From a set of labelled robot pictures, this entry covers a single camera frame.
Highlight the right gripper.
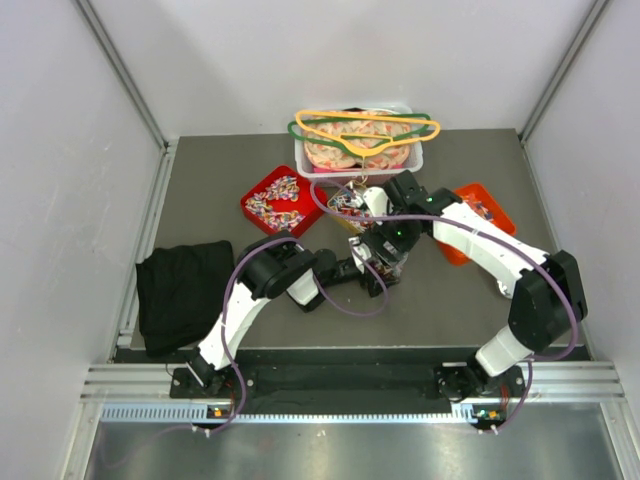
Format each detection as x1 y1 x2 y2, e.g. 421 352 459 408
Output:
360 207 421 269

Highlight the clear glass jar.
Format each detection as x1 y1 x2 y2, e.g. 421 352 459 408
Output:
372 254 408 287

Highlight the gold candy tin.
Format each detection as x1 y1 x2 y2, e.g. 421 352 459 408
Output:
326 180 372 235

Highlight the orange candy tray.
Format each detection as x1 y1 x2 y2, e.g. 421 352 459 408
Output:
437 181 517 267

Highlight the red candy tray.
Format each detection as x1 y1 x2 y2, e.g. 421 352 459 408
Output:
240 165 327 237

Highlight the silver metal scoop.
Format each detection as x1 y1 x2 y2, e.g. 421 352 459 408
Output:
496 280 514 300

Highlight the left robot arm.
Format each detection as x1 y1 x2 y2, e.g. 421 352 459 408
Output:
187 232 388 397

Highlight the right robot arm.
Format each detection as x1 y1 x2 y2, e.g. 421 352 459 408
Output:
358 171 588 396

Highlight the white plastic basket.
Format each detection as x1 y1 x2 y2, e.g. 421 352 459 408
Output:
287 106 441 183

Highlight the yellow clothes hanger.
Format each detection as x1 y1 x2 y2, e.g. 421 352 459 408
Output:
294 109 442 162

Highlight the floral fabric item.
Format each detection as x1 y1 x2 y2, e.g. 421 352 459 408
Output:
301 115 413 172

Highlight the green clothes hanger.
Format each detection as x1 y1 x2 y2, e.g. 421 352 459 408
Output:
286 112 432 151

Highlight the black cloth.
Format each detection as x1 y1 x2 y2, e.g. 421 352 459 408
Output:
135 240 235 358

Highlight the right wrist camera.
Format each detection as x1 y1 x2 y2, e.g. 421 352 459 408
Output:
362 186 389 224

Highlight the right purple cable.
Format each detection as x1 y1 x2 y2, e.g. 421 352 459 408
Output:
309 179 580 434

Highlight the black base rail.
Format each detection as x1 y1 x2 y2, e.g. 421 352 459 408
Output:
170 347 502 415

